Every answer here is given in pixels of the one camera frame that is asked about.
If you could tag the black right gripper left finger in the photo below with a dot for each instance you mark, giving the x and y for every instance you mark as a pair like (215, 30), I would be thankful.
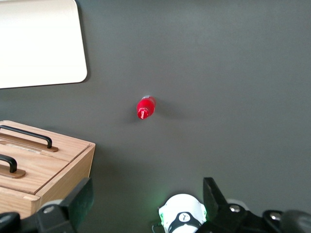
(81, 196)

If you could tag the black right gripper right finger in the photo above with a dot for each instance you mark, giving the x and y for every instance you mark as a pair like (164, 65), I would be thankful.
(213, 199)

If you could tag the red coke bottle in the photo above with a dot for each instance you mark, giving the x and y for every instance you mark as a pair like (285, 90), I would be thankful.
(145, 108)

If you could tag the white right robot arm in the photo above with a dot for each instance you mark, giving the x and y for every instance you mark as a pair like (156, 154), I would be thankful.
(181, 206)

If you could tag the cream plastic tray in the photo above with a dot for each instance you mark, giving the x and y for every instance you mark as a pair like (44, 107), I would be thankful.
(39, 41)

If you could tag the wooden drawer cabinet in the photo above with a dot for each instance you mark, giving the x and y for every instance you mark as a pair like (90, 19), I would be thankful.
(65, 167)

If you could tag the wooden drawer front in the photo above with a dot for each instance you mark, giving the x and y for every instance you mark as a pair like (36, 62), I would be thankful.
(29, 136)
(36, 172)

